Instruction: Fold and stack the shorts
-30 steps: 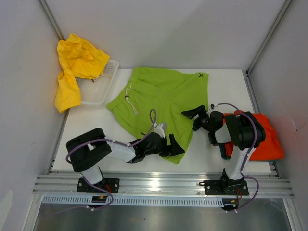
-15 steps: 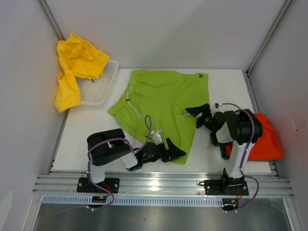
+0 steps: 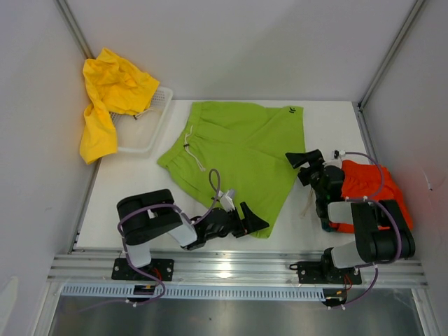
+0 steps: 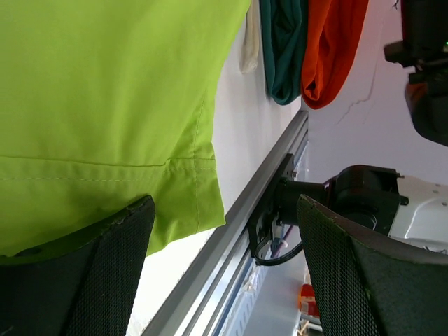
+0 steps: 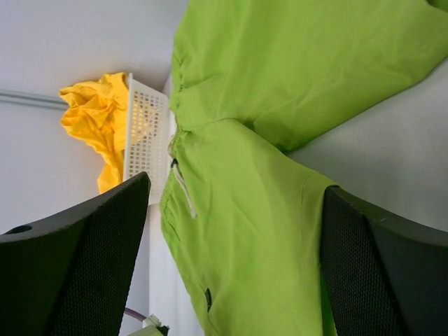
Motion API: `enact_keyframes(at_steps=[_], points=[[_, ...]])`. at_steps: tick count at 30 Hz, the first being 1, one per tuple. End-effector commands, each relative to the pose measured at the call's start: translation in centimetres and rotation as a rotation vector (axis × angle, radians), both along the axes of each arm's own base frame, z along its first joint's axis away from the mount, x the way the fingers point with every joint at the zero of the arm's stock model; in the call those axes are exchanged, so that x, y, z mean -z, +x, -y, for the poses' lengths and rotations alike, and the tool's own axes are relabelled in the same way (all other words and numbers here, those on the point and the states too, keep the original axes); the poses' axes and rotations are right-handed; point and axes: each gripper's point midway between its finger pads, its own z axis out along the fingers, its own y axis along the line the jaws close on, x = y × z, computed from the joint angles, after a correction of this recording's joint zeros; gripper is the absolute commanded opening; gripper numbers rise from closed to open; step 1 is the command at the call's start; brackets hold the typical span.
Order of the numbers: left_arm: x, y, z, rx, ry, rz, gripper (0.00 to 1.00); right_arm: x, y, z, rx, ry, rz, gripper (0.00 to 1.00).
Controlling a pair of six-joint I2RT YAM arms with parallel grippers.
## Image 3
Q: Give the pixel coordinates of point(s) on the aluminium mounting rail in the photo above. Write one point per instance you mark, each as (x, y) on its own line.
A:
(223, 268)

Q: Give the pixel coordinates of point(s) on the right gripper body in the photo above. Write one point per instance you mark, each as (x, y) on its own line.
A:
(312, 175)

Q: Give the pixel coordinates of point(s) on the white plastic basket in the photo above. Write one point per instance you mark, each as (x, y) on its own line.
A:
(137, 133)

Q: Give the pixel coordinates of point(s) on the right aluminium frame post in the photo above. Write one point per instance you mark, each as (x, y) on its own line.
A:
(404, 31)

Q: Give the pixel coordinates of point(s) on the lime green shorts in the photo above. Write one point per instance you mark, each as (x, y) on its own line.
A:
(247, 143)

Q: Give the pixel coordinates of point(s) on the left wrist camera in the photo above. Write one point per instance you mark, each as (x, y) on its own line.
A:
(226, 199)

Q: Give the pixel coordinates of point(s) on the left aluminium frame post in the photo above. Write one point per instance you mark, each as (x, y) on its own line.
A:
(74, 28)

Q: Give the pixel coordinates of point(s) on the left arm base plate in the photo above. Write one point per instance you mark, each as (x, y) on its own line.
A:
(161, 268)

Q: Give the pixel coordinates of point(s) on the slotted cable duct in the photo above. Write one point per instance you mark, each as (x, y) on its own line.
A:
(289, 293)

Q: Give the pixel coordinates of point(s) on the yellow shorts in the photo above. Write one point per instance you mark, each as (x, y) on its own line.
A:
(113, 85)

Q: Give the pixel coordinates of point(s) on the teal green shorts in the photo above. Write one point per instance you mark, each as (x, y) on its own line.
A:
(321, 207)

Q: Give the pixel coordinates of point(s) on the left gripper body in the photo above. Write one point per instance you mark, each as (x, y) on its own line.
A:
(233, 225)

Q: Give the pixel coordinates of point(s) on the orange shorts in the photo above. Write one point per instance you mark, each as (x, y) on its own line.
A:
(364, 180)

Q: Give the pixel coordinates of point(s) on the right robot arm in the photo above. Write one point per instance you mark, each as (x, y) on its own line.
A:
(358, 199)

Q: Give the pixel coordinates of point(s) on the aluminium frame post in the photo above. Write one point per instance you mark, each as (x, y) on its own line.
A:
(404, 31)
(74, 28)

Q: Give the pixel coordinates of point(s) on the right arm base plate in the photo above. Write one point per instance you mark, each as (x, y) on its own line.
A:
(310, 272)

